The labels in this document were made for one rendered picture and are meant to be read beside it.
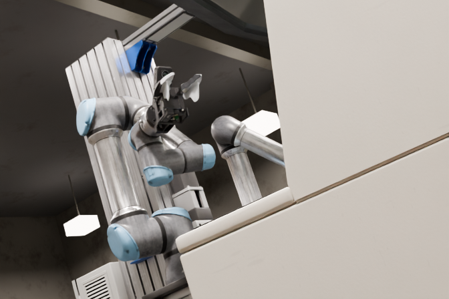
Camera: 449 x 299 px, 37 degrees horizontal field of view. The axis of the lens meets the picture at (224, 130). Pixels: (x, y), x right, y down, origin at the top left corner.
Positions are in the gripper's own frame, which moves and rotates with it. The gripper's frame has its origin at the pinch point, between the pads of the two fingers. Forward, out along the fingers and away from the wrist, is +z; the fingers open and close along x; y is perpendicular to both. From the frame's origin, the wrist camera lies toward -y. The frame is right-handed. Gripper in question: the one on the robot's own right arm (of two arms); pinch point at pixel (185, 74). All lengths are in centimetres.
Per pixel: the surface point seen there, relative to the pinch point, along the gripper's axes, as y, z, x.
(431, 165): 54, 69, 3
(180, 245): 53, 33, 26
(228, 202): -264, -857, -506
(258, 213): 52, 46, 17
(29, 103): -360, -693, -136
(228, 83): -403, -680, -449
